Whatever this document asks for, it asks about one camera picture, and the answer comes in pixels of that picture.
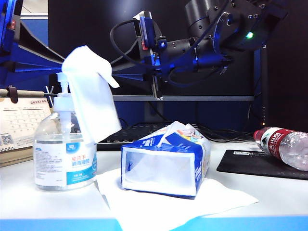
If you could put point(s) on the clear hand sanitizer pump bottle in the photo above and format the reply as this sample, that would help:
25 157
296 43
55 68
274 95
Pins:
60 163

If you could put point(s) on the black mouse pad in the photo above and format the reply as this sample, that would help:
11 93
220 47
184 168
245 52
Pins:
252 163

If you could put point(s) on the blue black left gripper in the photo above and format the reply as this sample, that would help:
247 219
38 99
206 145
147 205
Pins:
8 24

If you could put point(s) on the black AOC monitor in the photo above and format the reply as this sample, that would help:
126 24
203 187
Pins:
84 24

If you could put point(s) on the blue office partition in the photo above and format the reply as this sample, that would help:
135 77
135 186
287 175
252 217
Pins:
33 29

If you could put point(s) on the black keyboard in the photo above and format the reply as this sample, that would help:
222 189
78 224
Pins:
134 134

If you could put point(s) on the pulled white tissue sheet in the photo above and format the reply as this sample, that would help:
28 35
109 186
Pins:
91 96

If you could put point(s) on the white tissue tip in pack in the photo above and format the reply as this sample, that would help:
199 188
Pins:
168 132

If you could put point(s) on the black HSO monitor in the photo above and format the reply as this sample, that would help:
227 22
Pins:
288 84

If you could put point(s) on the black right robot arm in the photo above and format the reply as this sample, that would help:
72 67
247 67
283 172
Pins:
216 21

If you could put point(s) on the blue soft tissue pack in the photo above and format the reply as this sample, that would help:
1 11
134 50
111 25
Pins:
163 168

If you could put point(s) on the beige desk calendar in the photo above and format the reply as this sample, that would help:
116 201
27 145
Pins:
16 125

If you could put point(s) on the flat white tissue sheet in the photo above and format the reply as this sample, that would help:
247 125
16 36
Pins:
180 209

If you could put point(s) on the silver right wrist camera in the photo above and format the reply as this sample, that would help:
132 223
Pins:
144 31

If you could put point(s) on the red label water bottle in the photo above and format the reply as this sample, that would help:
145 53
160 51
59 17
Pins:
286 149

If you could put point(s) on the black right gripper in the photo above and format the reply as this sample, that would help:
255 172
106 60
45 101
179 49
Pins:
173 55

